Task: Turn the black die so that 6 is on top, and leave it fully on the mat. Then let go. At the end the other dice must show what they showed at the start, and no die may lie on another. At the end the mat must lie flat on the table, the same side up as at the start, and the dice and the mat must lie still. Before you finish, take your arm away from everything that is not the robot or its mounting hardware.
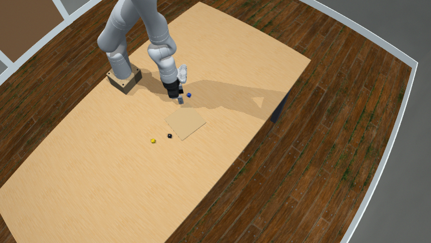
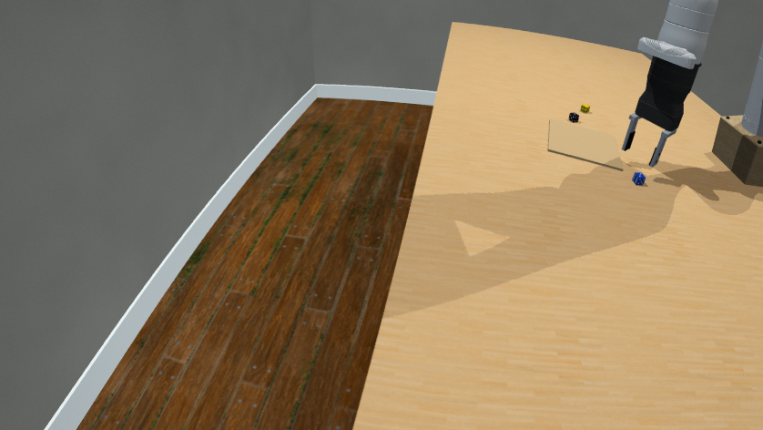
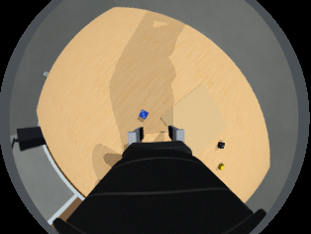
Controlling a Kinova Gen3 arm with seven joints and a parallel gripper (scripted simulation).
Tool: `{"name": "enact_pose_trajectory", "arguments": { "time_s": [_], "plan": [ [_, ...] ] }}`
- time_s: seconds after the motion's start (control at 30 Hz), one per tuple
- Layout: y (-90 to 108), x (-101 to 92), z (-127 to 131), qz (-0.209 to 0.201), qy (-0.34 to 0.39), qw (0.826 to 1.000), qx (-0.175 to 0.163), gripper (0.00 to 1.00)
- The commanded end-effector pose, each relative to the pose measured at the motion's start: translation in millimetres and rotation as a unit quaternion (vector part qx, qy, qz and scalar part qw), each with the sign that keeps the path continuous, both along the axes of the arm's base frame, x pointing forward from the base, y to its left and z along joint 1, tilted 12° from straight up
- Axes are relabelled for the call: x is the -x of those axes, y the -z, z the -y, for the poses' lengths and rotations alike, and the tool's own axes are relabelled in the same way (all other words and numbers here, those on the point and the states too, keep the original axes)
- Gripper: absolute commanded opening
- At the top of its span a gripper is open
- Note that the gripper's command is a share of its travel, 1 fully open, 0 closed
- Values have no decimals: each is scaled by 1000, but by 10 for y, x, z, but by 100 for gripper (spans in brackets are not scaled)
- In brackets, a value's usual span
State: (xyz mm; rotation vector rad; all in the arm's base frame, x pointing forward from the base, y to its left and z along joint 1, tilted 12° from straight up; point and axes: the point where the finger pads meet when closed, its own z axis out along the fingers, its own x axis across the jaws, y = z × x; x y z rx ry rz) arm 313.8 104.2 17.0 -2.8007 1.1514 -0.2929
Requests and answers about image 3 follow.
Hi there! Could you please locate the blue die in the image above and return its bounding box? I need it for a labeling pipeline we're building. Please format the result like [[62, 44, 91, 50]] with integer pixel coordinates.
[[139, 109, 149, 119]]

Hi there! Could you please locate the beige square mat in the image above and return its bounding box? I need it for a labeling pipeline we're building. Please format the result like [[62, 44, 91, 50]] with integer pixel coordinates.
[[160, 83, 227, 157]]

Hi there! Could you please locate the yellow die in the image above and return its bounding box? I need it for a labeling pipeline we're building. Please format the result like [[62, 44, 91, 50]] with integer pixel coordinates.
[[218, 164, 225, 171]]

